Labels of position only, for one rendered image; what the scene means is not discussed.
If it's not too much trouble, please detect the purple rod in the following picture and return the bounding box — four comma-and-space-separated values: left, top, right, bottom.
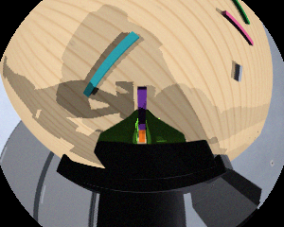
137, 86, 147, 131

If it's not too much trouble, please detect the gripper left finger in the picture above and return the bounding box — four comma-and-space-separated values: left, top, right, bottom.
98, 110, 138, 144

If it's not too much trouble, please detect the grey rod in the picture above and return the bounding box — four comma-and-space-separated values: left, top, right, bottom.
235, 64, 242, 82

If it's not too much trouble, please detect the pink rod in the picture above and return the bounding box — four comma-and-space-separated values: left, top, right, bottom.
222, 10, 254, 45

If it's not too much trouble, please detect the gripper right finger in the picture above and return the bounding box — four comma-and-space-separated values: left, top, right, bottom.
145, 109, 186, 144

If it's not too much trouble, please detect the turquoise rod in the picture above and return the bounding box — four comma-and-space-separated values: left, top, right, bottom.
83, 31, 139, 97

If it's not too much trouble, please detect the green rod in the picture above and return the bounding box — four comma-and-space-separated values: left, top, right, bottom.
232, 0, 250, 25

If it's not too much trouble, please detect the orange rod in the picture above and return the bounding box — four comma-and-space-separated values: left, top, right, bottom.
139, 131, 145, 142

